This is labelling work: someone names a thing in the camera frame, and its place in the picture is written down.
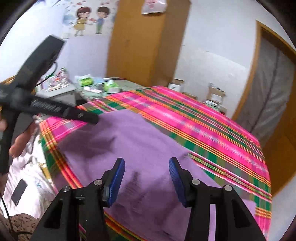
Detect white cardboard box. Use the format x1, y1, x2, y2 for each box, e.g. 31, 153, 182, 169
168, 79, 185, 91

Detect cartoon wall sticker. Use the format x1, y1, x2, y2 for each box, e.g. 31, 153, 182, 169
62, 0, 116, 37

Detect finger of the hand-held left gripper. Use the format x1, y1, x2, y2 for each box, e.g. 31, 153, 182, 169
62, 106, 99, 124

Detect clear plastic sheet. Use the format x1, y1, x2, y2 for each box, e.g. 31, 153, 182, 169
236, 38, 295, 142

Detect folding table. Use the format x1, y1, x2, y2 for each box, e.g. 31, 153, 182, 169
74, 76, 146, 102

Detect person's left hand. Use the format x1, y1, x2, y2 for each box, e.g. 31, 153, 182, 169
0, 118, 37, 157

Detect person's left forearm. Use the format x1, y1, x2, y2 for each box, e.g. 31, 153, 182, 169
0, 214, 40, 241

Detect wooden wardrobe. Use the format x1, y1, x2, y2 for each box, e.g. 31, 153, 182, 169
106, 0, 191, 87

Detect pink plaid blanket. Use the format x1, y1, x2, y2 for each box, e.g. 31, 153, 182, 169
38, 86, 272, 241

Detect white floral bedding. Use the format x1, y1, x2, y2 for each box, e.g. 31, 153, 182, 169
0, 137, 58, 219

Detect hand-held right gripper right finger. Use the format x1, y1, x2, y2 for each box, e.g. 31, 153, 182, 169
169, 157, 266, 241

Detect green tissue box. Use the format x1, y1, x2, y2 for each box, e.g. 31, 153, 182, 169
104, 80, 121, 93

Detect white plastic bag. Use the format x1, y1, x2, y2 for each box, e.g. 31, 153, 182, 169
141, 0, 167, 15

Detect colourful bottle pack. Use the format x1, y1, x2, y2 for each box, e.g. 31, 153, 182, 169
45, 67, 70, 92

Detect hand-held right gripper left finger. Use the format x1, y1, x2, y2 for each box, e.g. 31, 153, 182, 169
30, 158, 125, 241

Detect grey drawer cabinet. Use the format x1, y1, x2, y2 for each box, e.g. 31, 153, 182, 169
35, 83, 78, 108

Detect brown labelled cardboard box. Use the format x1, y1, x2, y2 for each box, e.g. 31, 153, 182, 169
206, 83, 226, 103

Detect wooden door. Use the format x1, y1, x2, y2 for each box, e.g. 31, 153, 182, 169
262, 125, 296, 197

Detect purple fleece pants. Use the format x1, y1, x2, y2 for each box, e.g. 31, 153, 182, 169
53, 109, 257, 241

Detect wooden door frame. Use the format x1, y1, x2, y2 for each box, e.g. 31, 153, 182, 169
231, 20, 296, 121

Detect black phone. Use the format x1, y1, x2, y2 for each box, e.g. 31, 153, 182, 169
11, 179, 28, 205

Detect wooden headboard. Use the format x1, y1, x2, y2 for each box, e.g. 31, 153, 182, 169
0, 75, 18, 85

